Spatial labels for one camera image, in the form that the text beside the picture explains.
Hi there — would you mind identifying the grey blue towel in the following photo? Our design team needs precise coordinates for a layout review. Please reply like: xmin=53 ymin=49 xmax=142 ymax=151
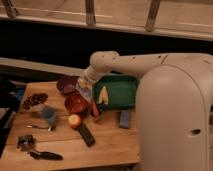
xmin=78 ymin=88 xmax=92 ymax=103

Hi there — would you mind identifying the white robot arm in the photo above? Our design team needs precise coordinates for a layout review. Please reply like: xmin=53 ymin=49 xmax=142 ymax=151
xmin=77 ymin=51 xmax=213 ymax=171

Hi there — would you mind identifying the purple bowl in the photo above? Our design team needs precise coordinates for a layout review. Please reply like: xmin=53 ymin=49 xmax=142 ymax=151
xmin=56 ymin=76 xmax=78 ymax=95

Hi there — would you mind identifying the red bowl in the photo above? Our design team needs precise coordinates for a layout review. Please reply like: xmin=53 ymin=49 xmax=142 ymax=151
xmin=65 ymin=93 xmax=87 ymax=113

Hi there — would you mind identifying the yellow white wedge in tray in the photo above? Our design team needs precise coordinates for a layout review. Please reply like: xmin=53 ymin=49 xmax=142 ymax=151
xmin=98 ymin=86 xmax=109 ymax=104

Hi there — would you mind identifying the orange red carrot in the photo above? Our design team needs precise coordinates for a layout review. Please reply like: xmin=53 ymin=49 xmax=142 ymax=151
xmin=92 ymin=101 xmax=100 ymax=117

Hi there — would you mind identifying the yellow red apple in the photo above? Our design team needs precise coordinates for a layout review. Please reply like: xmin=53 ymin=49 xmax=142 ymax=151
xmin=68 ymin=114 xmax=81 ymax=129

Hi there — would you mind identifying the green plastic tray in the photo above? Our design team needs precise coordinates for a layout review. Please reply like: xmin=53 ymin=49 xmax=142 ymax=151
xmin=93 ymin=75 xmax=139 ymax=110

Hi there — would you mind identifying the blue grey cup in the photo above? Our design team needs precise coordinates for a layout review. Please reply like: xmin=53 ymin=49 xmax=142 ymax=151
xmin=41 ymin=106 xmax=56 ymax=127

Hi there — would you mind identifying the bunch of dark red grapes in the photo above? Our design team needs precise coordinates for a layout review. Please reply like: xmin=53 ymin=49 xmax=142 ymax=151
xmin=22 ymin=93 xmax=48 ymax=110

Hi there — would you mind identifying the black rectangular remote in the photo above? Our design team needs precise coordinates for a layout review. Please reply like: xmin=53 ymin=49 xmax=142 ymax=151
xmin=78 ymin=123 xmax=95 ymax=147

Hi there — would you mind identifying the blue sponge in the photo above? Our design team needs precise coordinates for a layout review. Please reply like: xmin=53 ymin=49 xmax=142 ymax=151
xmin=119 ymin=110 xmax=131 ymax=129

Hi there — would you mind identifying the metal spoon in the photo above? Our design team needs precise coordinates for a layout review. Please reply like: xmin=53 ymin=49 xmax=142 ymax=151
xmin=26 ymin=125 xmax=56 ymax=131

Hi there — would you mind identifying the dark chair at left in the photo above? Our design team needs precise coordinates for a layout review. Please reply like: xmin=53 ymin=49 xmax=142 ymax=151
xmin=0 ymin=75 xmax=20 ymax=157

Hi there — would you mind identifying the small metal black clip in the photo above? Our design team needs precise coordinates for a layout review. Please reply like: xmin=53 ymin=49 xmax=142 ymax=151
xmin=17 ymin=135 xmax=34 ymax=151

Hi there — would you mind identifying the black handled tool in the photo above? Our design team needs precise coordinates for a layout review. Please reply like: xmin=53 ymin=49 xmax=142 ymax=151
xmin=29 ymin=152 xmax=63 ymax=160

